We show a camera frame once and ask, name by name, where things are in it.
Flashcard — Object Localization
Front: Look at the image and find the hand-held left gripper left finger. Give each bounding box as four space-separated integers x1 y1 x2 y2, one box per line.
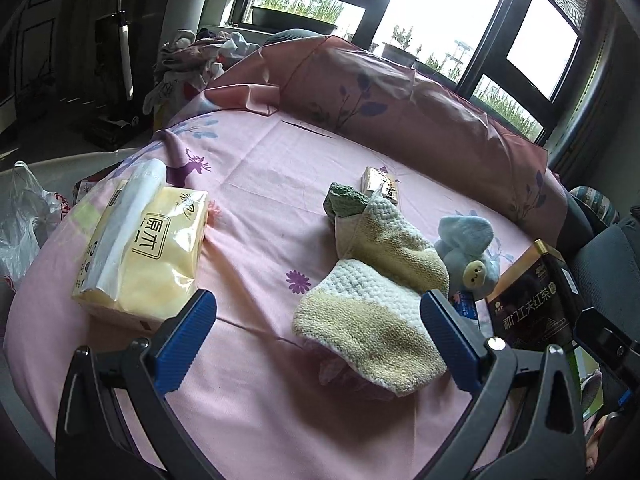
54 288 219 480

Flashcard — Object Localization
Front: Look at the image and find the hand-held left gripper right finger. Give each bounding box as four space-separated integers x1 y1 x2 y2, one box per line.
419 288 588 480

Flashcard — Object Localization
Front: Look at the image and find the blue floral tissue pack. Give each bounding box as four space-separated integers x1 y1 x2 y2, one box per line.
450 290 483 331

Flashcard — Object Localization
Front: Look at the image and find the black gold tea tin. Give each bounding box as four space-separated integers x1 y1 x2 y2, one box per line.
486 240 586 353

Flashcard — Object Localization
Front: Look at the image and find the cream yellow knitted sock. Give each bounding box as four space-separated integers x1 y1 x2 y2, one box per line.
292 259 449 399
332 194 451 297

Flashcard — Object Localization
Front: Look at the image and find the blue plush elephant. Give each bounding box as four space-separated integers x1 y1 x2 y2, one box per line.
434 214 501 301

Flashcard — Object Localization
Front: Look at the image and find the green knitted cloth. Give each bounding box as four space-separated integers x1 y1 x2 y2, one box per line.
326 182 372 223

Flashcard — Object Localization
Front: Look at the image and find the yellow tissue pack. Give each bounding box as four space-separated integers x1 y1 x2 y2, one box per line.
71 159 210 333

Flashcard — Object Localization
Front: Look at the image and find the pink printed bedsheet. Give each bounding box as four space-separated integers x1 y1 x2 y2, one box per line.
5 95 566 480

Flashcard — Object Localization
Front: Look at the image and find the white plastic bag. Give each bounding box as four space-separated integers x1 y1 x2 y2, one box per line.
0 161 63 286

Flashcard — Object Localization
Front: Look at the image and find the black bag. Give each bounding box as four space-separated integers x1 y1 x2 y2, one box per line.
82 115 151 152

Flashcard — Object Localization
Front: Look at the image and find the pink leaf-print pillow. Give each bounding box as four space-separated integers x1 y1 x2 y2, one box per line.
205 35 568 233

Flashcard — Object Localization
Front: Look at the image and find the pile of clothes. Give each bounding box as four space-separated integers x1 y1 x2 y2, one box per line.
142 30 261 116

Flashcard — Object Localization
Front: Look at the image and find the dark plant pot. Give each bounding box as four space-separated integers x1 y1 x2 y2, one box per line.
382 40 420 68

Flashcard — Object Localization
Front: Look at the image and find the dark panelled cabinet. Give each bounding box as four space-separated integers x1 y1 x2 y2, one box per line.
0 0 126 133

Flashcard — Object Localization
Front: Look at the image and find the long dark planter box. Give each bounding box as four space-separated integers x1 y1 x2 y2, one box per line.
250 4 342 36

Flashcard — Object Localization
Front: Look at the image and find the black window frame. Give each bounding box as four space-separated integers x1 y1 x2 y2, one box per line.
230 0 596 141

